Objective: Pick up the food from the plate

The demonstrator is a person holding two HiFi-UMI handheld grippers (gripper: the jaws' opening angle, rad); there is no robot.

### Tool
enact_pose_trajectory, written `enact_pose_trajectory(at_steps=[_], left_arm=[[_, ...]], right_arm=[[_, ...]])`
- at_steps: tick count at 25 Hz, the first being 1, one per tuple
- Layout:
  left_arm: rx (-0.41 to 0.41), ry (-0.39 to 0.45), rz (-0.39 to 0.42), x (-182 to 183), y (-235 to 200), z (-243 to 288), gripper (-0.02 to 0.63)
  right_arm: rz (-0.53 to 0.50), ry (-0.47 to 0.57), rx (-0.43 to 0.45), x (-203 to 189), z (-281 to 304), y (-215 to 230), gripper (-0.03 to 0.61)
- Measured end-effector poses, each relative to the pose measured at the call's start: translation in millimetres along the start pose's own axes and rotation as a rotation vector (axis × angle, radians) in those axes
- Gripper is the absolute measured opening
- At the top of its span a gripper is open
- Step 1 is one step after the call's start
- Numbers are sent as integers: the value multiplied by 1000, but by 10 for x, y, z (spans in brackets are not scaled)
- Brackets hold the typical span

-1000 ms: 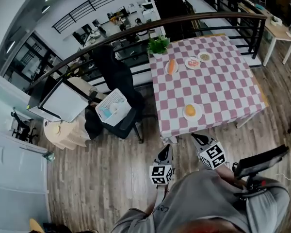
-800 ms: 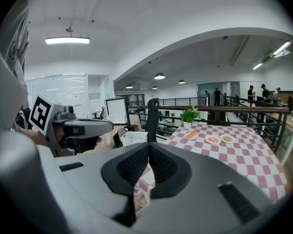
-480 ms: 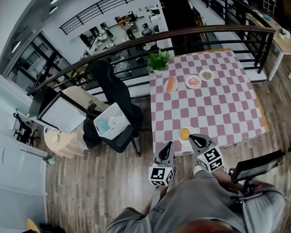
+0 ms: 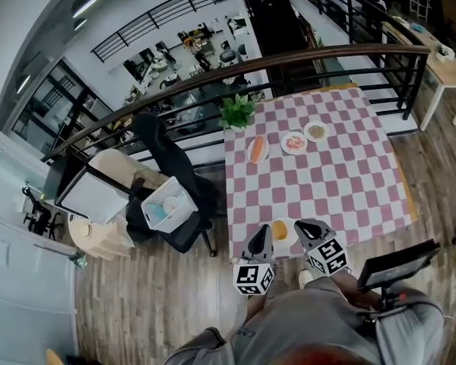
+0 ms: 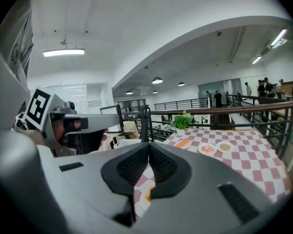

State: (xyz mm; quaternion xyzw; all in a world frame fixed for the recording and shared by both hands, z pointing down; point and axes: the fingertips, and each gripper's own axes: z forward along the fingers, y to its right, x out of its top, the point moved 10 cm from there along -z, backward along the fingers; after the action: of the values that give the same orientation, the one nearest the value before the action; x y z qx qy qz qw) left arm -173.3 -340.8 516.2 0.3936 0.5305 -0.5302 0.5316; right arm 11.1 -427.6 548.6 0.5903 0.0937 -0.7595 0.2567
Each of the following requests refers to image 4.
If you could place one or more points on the green potted plant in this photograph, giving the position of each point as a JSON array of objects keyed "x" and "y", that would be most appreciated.
[{"x": 237, "y": 110}]

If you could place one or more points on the plate with orange fruit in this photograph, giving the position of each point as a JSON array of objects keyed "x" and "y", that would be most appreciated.
[{"x": 292, "y": 238}]

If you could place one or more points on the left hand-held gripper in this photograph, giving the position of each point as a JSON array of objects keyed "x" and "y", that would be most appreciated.
[{"x": 247, "y": 276}]

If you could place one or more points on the person's right shoe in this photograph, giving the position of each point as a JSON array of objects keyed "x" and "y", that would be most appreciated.
[{"x": 305, "y": 278}]

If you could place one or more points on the black chest mount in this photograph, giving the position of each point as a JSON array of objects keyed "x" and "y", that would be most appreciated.
[{"x": 387, "y": 302}]

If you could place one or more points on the pink checkered tablecloth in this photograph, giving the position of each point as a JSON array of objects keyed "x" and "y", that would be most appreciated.
[{"x": 327, "y": 188}]

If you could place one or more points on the person's left forearm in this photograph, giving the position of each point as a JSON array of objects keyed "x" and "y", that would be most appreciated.
[{"x": 255, "y": 308}]

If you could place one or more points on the brown handrail black railing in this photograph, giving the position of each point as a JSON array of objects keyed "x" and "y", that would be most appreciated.
[{"x": 365, "y": 50}]

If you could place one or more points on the person's right forearm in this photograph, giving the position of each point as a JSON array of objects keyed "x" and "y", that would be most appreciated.
[{"x": 353, "y": 287}]

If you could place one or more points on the small plant in white pot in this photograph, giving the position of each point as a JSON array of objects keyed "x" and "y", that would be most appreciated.
[{"x": 442, "y": 54}]

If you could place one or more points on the wooden table with white legs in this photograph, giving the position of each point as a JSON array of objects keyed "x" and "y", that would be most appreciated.
[{"x": 413, "y": 209}]

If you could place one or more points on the black balcony railing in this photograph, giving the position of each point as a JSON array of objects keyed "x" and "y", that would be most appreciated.
[{"x": 163, "y": 11}]

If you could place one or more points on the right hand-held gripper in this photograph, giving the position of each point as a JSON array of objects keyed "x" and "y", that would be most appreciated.
[{"x": 328, "y": 257}]

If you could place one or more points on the teal flat item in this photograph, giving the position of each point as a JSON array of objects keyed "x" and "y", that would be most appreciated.
[{"x": 418, "y": 27}]

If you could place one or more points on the black tablet screen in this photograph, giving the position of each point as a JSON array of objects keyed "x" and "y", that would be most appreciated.
[{"x": 399, "y": 266}]

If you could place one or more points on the black framed white board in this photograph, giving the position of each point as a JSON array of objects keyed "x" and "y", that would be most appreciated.
[{"x": 93, "y": 200}]

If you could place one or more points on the brown potato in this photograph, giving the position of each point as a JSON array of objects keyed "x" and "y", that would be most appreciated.
[{"x": 279, "y": 229}]

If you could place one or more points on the white perforated plastic basket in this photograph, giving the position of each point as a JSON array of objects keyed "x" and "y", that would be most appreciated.
[{"x": 176, "y": 221}]

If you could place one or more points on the frosted glass partition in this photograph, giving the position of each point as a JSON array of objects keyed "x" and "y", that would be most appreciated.
[{"x": 23, "y": 299}]

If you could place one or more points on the brown grain food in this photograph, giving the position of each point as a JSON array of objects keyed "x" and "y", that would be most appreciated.
[{"x": 316, "y": 131}]

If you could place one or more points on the red sliced food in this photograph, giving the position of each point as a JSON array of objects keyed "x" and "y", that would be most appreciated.
[{"x": 294, "y": 143}]

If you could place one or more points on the person's grey clothing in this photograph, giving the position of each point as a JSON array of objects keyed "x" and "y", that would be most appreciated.
[{"x": 308, "y": 325}]

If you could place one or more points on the teal plastic bottle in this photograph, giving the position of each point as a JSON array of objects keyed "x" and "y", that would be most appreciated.
[{"x": 157, "y": 213}]

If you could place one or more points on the small white plate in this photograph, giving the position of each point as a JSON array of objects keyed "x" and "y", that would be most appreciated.
[
  {"x": 326, "y": 133},
  {"x": 293, "y": 152},
  {"x": 266, "y": 151}
]

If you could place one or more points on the light wooden table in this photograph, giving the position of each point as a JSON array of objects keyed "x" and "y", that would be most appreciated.
[{"x": 441, "y": 70}]

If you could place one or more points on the orange carrot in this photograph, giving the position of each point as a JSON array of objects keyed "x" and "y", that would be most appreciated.
[{"x": 257, "y": 148}]

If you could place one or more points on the black high-back office chair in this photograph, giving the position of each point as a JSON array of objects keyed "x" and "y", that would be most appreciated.
[{"x": 167, "y": 146}]

